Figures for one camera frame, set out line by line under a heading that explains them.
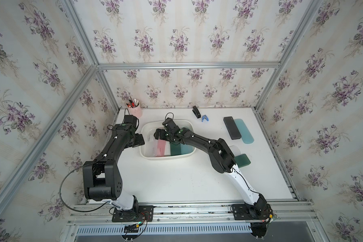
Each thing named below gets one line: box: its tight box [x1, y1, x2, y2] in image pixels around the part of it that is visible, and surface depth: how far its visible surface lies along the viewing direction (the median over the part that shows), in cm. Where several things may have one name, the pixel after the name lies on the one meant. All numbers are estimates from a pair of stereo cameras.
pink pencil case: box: [155, 139, 166, 158], surface depth 96 cm
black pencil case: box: [223, 116, 242, 140], surface depth 109 cm
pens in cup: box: [126, 96, 140, 108], surface depth 110 cm
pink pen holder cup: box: [127, 101, 143, 119], surface depth 110 cm
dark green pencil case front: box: [233, 153, 252, 168], surface depth 93 cm
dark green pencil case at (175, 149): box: [169, 142, 182, 156], surface depth 97 cm
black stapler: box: [192, 105, 202, 119], surface depth 117 cm
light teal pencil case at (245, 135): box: [233, 118, 255, 145], surface depth 109 cm
